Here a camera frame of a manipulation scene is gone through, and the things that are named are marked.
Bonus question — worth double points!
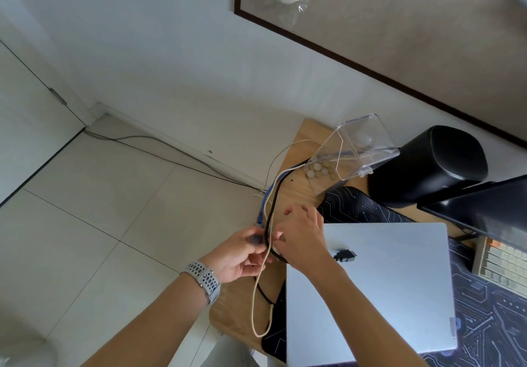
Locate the person's right forearm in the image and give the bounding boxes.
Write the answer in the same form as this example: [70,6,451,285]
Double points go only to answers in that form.
[312,262,429,367]

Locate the person's left forearm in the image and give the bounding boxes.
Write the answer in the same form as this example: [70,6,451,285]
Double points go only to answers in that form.
[80,274,209,367]

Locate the pile of coins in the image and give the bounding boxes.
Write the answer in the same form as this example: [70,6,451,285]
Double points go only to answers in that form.
[306,160,338,181]

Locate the clear acrylic box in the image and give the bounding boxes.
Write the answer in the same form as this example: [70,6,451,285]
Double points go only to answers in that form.
[302,113,401,197]

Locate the person's right hand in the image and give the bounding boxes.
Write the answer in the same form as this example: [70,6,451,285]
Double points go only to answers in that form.
[272,203,345,279]

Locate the black cylindrical speaker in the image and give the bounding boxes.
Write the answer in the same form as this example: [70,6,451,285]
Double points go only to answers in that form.
[367,125,490,210]

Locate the brown-framed cork pin board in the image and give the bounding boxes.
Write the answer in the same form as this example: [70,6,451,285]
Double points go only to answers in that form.
[233,0,527,149]

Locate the white charging cable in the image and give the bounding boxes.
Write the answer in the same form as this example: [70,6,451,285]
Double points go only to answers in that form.
[251,168,315,338]

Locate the white door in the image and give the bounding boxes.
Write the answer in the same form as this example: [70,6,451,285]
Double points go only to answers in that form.
[0,41,89,209]

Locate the grey floor cable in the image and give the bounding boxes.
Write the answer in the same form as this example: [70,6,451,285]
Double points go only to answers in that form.
[83,129,215,166]

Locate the blue cable with grey adapter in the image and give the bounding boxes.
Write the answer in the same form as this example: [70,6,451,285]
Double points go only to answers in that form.
[256,164,306,226]

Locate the person's left hand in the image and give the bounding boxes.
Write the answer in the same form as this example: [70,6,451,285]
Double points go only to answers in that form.
[199,225,274,284]

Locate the black circuit-print desk mat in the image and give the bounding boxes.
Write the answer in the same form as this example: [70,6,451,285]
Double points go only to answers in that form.
[261,186,527,367]

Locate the thin white wire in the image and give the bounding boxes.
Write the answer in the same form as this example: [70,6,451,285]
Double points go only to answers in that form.
[265,139,323,192]

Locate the light grey trousers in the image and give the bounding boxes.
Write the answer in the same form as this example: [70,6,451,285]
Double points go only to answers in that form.
[199,333,264,367]

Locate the silver laptop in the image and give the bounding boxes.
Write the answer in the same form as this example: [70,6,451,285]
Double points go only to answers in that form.
[285,222,458,367]

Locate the thin black floor cable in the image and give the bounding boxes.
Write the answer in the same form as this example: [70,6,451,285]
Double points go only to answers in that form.
[115,140,265,192]

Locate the black monitor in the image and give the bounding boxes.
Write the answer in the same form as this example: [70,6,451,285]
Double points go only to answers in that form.
[416,175,527,252]

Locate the white perforated wristwatch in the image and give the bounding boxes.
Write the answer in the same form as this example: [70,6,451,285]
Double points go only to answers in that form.
[180,260,222,307]

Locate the white mechanical keyboard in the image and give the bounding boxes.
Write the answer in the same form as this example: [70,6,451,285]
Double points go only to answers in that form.
[471,237,527,293]

